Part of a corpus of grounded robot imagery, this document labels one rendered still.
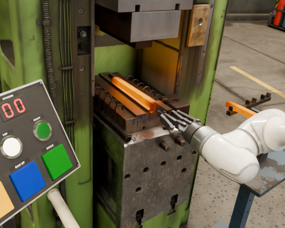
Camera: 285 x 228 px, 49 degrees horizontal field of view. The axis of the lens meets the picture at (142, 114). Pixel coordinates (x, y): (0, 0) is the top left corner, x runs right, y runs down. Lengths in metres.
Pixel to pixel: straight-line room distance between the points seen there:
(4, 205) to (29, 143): 0.16
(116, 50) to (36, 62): 0.61
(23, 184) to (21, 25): 0.48
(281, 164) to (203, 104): 0.46
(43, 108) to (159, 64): 0.77
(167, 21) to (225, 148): 0.47
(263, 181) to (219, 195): 0.99
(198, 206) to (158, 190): 0.92
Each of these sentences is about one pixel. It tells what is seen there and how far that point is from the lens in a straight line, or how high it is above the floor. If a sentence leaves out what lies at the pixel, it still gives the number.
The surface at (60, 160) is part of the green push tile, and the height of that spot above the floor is 1.01.
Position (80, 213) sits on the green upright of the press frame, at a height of 0.45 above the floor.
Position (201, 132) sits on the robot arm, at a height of 1.06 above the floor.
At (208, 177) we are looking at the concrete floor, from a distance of 2.55.
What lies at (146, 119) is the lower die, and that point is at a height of 0.96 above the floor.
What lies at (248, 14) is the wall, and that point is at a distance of 9.15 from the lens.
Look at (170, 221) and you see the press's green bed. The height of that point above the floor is 0.38.
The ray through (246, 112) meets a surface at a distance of 1.37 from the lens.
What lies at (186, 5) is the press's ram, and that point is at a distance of 1.15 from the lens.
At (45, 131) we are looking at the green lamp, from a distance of 0.90.
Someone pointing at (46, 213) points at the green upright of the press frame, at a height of 0.52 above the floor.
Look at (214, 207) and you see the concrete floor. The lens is 2.32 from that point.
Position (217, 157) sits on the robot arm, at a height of 1.03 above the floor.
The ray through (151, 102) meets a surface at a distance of 1.18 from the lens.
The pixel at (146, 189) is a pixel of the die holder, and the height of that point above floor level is 0.66.
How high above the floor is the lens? 1.55
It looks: 28 degrees down
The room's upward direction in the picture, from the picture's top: 5 degrees clockwise
